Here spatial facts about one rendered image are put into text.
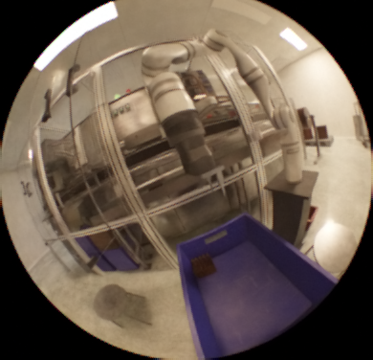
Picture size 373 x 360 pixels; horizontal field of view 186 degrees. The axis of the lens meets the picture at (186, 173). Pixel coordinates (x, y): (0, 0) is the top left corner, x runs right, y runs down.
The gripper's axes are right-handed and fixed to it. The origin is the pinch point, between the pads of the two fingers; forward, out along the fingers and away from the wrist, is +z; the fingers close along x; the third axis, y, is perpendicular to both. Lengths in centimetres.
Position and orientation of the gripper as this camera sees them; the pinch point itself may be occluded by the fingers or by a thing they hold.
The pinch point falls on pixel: (218, 192)
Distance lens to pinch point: 26.5
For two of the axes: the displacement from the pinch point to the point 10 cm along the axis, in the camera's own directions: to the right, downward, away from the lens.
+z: 3.6, 9.2, 1.8
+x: 2.8, 0.8, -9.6
